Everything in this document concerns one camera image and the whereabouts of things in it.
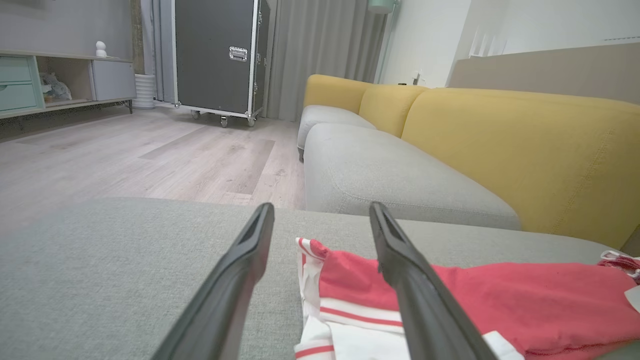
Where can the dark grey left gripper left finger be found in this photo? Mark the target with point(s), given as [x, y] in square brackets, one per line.
[225, 300]

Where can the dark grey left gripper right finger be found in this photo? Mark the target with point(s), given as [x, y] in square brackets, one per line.
[425, 310]

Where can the red basketball jersey number 23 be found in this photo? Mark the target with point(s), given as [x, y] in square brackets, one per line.
[500, 300]

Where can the red shorts with white trim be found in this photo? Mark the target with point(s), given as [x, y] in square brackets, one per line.
[622, 262]

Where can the large grey sofa seat cushion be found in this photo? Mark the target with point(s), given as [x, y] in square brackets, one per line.
[390, 175]

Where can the wide yellow sofa back cushion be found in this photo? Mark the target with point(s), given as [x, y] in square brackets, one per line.
[525, 150]

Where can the medium yellow sofa back cushion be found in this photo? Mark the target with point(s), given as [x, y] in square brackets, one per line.
[390, 107]

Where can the small grey sofa seat cushion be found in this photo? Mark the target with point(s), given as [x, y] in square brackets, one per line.
[325, 117]

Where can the white ribbed cylinder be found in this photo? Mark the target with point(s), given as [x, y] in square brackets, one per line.
[144, 92]

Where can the small yellow sofa back cushion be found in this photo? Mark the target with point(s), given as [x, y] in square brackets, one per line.
[332, 90]

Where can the black wheeled flight case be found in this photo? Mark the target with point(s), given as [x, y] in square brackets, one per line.
[215, 55]

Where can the grey and mint sideboard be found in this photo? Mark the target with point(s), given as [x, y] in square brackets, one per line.
[112, 80]

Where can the grey curtain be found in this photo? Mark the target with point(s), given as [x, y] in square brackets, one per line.
[315, 45]

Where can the grey soft toy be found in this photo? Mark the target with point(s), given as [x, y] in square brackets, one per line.
[55, 87]

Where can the small white figurine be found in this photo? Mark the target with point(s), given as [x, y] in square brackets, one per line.
[101, 49]

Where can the mint floor lamp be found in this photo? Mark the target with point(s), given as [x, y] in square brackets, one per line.
[382, 5]

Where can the white wall socket plug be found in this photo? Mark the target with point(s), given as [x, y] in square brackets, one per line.
[418, 78]

